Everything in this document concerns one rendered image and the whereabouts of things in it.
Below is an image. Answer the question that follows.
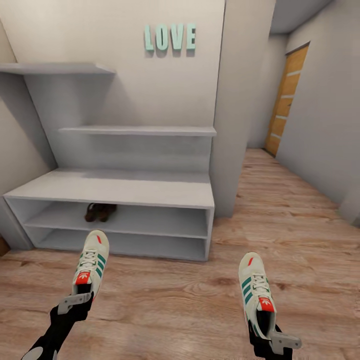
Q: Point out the gym shoe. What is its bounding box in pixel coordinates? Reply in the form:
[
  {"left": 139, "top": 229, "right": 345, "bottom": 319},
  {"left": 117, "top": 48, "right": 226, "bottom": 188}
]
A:
[
  {"left": 238, "top": 251, "right": 277, "bottom": 340},
  {"left": 72, "top": 229, "right": 110, "bottom": 300}
]

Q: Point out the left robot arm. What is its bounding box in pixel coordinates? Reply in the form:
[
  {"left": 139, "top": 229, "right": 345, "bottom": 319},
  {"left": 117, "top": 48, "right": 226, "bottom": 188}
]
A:
[{"left": 21, "top": 292, "right": 94, "bottom": 360}]

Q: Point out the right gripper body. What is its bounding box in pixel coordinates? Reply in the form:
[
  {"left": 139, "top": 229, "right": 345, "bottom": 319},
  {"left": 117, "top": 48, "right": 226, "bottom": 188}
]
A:
[{"left": 253, "top": 337, "right": 293, "bottom": 360}]

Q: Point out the sandal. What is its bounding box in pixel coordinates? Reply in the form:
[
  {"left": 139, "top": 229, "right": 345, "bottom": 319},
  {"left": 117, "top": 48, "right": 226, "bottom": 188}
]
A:
[
  {"left": 98, "top": 203, "right": 117, "bottom": 223},
  {"left": 85, "top": 203, "right": 103, "bottom": 223}
]

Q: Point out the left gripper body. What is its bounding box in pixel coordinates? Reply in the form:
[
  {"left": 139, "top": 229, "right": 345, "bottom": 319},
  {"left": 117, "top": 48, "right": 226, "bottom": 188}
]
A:
[{"left": 49, "top": 302, "right": 88, "bottom": 335}]

